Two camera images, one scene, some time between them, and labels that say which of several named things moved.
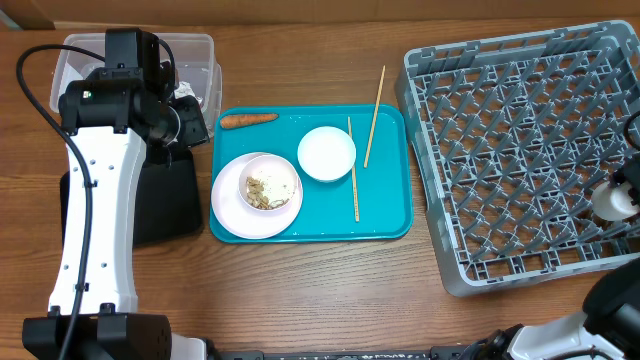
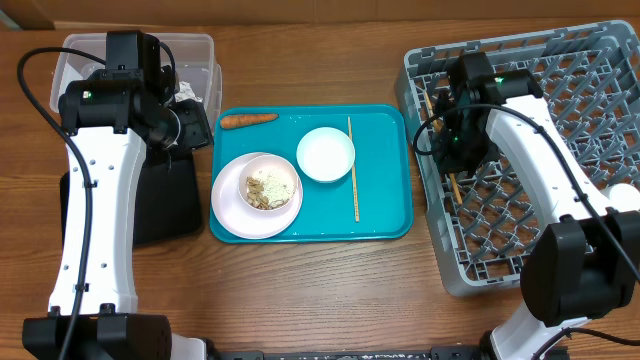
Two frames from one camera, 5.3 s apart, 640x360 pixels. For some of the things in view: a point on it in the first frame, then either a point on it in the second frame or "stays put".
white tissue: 184,89 stays put
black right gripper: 629,173 -> 451,162
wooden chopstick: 354,177 stays put
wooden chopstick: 375,116 -> 456,191
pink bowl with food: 268,182 stays put
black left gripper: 196,131 stays put
